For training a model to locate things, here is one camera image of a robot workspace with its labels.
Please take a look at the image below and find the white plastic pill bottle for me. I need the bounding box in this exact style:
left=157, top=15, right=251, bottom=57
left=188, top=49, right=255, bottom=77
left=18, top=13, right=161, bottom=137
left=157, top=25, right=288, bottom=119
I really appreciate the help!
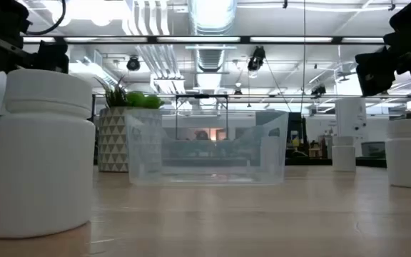
left=332, top=135, right=357, bottom=173
left=385, top=118, right=411, bottom=189
left=0, top=69, right=96, bottom=239

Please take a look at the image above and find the clear plastic basket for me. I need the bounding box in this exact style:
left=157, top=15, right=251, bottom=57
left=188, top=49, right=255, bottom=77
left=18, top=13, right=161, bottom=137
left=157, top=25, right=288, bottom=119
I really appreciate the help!
left=124, top=109, right=290, bottom=186

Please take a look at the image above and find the black ceiling spotlight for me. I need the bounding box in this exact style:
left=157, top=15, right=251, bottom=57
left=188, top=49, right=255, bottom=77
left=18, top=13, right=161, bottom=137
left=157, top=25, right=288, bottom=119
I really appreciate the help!
left=126, top=56, right=141, bottom=72
left=310, top=84, right=327, bottom=97
left=247, top=46, right=267, bottom=72

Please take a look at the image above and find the grey bin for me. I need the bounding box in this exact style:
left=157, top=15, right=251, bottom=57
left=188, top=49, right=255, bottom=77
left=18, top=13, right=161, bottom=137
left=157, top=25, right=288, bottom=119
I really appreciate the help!
left=360, top=141, right=387, bottom=158

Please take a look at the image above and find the dark upright panel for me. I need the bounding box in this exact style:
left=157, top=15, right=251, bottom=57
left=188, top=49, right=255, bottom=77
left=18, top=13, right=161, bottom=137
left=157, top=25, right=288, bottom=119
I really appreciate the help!
left=286, top=112, right=308, bottom=158

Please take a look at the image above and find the green plant in patterned pot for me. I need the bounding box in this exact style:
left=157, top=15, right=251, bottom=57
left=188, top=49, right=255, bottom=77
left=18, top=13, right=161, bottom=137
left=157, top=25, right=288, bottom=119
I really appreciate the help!
left=96, top=74, right=166, bottom=173

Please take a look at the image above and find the long ceiling light bar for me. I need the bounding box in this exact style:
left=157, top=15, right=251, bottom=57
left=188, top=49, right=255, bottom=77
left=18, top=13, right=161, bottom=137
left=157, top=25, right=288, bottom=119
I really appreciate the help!
left=23, top=34, right=385, bottom=45

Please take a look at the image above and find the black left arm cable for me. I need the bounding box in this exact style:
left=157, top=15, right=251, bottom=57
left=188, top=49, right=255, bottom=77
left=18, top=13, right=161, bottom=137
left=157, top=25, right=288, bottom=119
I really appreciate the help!
left=26, top=0, right=67, bottom=36

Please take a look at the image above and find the thin hanging cable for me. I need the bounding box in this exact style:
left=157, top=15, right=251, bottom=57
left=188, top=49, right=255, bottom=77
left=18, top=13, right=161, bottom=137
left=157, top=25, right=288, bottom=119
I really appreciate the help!
left=300, top=0, right=308, bottom=114

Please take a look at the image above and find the black metal table frame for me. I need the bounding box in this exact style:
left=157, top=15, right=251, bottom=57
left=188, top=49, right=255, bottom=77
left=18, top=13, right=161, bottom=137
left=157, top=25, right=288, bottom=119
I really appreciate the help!
left=130, top=156, right=388, bottom=169

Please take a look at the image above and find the silver ventilation duct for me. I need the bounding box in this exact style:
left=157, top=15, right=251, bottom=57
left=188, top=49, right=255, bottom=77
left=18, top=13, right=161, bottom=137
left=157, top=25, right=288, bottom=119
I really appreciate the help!
left=187, top=0, right=238, bottom=72

